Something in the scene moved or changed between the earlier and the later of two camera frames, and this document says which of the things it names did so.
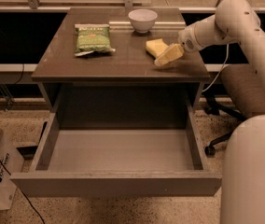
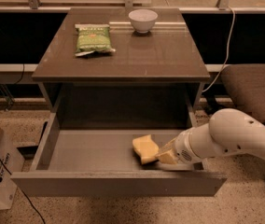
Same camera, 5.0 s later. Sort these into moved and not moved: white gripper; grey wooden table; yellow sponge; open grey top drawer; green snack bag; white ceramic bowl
Moved: white gripper; yellow sponge
Not moved: white ceramic bowl; green snack bag; grey wooden table; open grey top drawer
